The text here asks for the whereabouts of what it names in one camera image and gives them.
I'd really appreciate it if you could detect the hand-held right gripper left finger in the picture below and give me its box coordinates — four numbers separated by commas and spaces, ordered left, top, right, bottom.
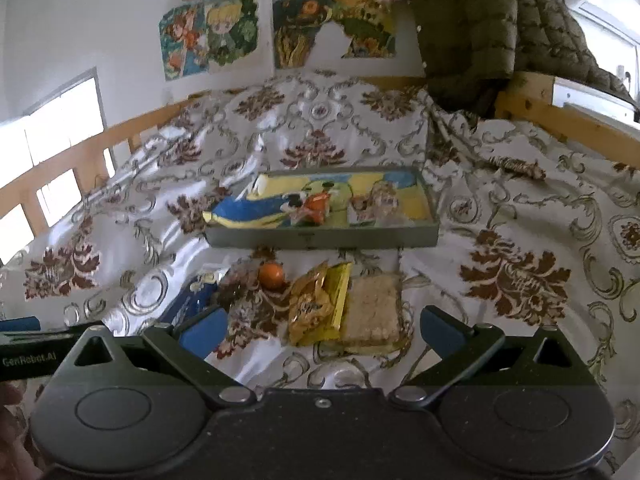
70, 306, 257, 408

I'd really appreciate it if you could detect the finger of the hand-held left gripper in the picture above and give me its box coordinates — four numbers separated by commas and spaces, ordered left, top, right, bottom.
0, 316, 98, 345

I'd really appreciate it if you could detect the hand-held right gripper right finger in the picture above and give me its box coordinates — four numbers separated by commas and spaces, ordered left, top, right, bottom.
390, 305, 601, 408

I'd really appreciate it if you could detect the dark blue snack packet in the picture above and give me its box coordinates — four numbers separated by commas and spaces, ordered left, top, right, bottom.
167, 270, 223, 326

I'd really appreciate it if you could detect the clear rice cracker packet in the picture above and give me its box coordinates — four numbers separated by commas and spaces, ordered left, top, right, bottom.
340, 272, 406, 353

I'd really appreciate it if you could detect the small orange ball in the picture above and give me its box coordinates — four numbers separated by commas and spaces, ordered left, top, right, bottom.
257, 261, 286, 291

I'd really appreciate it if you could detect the gold snack packet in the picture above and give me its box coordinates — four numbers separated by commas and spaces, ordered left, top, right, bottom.
287, 262, 333, 346

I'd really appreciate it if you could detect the yellow snack packet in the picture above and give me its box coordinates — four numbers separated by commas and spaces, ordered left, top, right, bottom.
320, 262, 353, 343

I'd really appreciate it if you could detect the blue and yellow snack bag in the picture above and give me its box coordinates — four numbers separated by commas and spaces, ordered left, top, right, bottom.
202, 191, 303, 231

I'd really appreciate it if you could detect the white snack pouch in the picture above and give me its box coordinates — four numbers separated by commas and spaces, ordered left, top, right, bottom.
348, 197, 383, 226

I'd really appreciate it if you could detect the clear bag of nuts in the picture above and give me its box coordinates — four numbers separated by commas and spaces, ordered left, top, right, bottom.
367, 182, 408, 223

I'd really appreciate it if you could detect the grey tray with cartoon print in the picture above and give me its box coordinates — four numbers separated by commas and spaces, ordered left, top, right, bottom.
204, 166, 440, 250

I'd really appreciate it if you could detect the orange-red snack packet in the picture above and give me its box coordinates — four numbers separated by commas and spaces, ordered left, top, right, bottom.
287, 192, 333, 228

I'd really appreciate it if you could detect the person's left hand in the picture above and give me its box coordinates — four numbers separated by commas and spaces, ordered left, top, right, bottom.
0, 384, 36, 480

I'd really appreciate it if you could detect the olive quilted jacket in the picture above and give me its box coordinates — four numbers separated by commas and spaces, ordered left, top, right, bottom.
415, 0, 637, 116

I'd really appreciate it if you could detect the white air conditioner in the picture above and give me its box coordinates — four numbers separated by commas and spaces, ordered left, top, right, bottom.
557, 0, 640, 46

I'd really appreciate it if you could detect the wooden bed frame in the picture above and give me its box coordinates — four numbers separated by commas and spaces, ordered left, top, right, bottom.
0, 71, 640, 266

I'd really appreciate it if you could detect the cartoon figure wall poster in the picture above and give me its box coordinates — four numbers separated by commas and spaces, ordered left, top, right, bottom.
159, 0, 262, 81

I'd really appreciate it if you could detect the yellow floral wall poster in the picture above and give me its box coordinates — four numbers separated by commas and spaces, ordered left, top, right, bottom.
271, 0, 398, 70

